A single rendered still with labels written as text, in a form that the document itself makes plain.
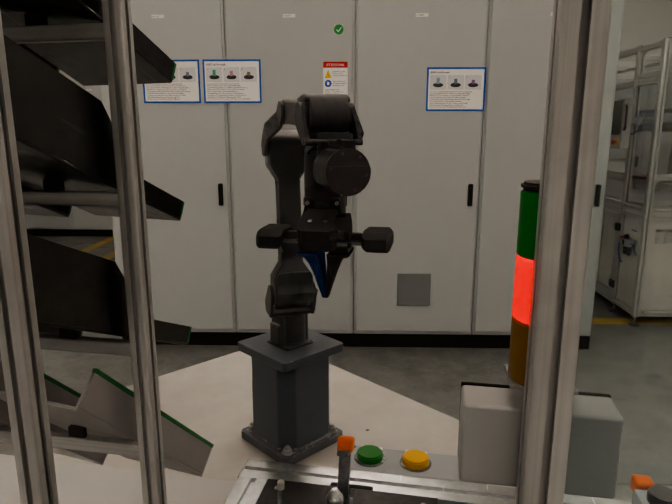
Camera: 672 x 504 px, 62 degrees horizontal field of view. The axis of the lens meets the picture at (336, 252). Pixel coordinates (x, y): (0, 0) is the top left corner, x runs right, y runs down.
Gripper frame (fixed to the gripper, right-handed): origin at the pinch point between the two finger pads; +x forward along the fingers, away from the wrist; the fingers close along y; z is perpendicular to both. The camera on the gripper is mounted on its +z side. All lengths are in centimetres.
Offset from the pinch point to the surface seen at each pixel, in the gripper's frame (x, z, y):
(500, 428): 3.2, 33.2, 21.0
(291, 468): 29.4, 3.2, -4.7
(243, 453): 39.6, -14.5, -19.0
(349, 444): 18.7, 12.6, 5.6
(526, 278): -9.2, 33.3, 22.2
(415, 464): 28.4, 0.3, 13.5
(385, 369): 126, -249, -14
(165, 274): 75, -260, -163
